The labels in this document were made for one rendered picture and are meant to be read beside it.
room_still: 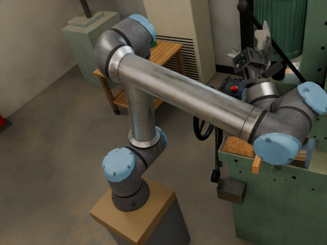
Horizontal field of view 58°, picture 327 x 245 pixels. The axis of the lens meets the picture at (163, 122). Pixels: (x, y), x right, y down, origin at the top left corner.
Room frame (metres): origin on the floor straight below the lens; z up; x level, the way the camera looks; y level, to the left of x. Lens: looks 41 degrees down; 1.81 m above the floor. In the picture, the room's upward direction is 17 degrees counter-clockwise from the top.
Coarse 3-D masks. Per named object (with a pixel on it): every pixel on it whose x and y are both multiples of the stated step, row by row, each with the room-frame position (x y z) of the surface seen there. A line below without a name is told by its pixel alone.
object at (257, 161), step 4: (288, 72) 1.08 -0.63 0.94; (256, 156) 0.67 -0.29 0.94; (256, 160) 0.65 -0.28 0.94; (260, 160) 0.65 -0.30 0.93; (256, 164) 0.63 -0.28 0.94; (260, 164) 0.65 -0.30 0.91; (252, 168) 0.63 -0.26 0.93; (256, 168) 0.62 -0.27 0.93; (252, 172) 0.63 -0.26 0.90; (256, 172) 0.62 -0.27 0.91
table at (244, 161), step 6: (222, 144) 0.81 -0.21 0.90; (222, 156) 0.77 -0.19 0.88; (228, 156) 0.75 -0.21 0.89; (234, 156) 0.73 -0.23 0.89; (240, 156) 0.72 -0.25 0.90; (246, 156) 0.71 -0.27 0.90; (228, 162) 0.75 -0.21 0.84; (234, 162) 0.74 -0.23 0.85; (240, 162) 0.72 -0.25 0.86; (246, 162) 0.71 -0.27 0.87; (252, 162) 0.69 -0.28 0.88; (264, 162) 0.66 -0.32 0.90; (264, 168) 0.66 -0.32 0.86; (270, 168) 0.65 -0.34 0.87
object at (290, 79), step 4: (288, 76) 0.90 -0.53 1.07; (292, 76) 0.89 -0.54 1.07; (296, 76) 0.88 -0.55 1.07; (272, 80) 0.90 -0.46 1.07; (276, 80) 0.90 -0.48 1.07; (280, 80) 0.89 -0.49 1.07; (284, 80) 0.88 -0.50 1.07; (288, 80) 0.88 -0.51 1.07; (292, 80) 0.87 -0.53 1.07; (296, 80) 0.86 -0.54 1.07; (276, 84) 0.88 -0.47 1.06; (280, 84) 0.87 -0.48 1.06; (284, 84) 0.87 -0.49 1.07; (288, 84) 0.86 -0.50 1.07; (292, 84) 0.85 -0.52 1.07; (296, 84) 0.84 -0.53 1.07; (280, 88) 0.87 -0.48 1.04; (284, 88) 0.86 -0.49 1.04; (288, 88) 0.86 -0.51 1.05; (292, 88) 0.85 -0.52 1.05; (280, 92) 0.87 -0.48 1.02; (284, 92) 0.86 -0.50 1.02; (280, 96) 0.87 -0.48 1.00
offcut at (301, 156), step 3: (300, 150) 0.72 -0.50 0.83; (303, 150) 0.71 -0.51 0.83; (300, 153) 0.70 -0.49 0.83; (303, 153) 0.70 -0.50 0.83; (297, 156) 0.70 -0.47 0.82; (300, 156) 0.69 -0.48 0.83; (303, 156) 0.69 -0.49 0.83; (294, 159) 0.70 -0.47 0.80; (297, 159) 0.70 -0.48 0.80; (300, 159) 0.69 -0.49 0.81; (303, 159) 0.69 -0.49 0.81
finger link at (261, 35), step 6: (264, 24) 0.82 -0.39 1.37; (258, 30) 0.79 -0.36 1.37; (264, 30) 0.79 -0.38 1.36; (258, 36) 0.78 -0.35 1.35; (264, 36) 0.79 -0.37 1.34; (270, 36) 0.78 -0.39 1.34; (258, 42) 0.77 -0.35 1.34; (264, 42) 0.78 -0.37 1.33; (258, 48) 0.77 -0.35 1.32; (264, 48) 0.76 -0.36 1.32
